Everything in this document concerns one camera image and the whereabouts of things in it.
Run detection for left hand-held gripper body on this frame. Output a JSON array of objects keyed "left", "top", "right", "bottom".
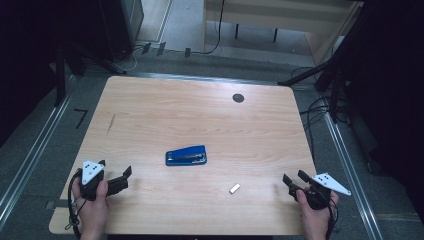
[{"left": 78, "top": 159, "right": 130, "bottom": 202}]

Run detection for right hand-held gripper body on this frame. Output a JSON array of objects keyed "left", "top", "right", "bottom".
[{"left": 288, "top": 171, "right": 352, "bottom": 211}]

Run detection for blue stapler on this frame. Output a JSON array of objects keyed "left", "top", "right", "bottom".
[{"left": 165, "top": 144, "right": 208, "bottom": 167}]

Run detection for person's right hand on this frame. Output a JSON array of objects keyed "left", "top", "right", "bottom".
[{"left": 295, "top": 188, "right": 341, "bottom": 235}]

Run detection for person's left hand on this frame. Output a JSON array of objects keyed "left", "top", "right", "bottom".
[{"left": 71, "top": 179, "right": 110, "bottom": 233}]

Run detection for grey tape piece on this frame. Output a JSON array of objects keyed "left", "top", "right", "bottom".
[{"left": 44, "top": 199, "right": 78, "bottom": 210}]

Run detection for black tripod stand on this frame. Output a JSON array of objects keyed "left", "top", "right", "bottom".
[{"left": 277, "top": 49, "right": 352, "bottom": 125}]

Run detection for black stand legs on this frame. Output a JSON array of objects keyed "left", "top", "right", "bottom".
[{"left": 53, "top": 39, "right": 128, "bottom": 108}]

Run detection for black cabinet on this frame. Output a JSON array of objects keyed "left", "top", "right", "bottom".
[{"left": 98, "top": 0, "right": 145, "bottom": 63}]

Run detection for light wooden bench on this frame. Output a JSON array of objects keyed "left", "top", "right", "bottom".
[{"left": 201, "top": 0, "right": 365, "bottom": 65}]

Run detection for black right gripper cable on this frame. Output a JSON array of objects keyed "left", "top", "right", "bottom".
[{"left": 325, "top": 196, "right": 341, "bottom": 240}]

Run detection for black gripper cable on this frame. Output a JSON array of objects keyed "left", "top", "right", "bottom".
[
  {"left": 65, "top": 169, "right": 84, "bottom": 240},
  {"left": 325, "top": 196, "right": 341, "bottom": 240}
]

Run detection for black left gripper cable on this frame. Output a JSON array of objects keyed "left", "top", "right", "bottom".
[{"left": 65, "top": 169, "right": 84, "bottom": 240}]

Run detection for metal floor rail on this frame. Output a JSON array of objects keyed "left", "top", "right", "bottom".
[
  {"left": 125, "top": 71, "right": 292, "bottom": 87},
  {"left": 0, "top": 75, "right": 78, "bottom": 232},
  {"left": 322, "top": 111, "right": 385, "bottom": 240}
]

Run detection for black floor cables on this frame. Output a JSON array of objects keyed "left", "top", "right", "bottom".
[{"left": 290, "top": 65, "right": 352, "bottom": 163}]

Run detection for white floor cable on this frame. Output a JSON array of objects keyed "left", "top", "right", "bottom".
[{"left": 121, "top": 45, "right": 145, "bottom": 73}]

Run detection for black hanging cable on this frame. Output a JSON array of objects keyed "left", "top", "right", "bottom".
[{"left": 190, "top": 0, "right": 227, "bottom": 56}]

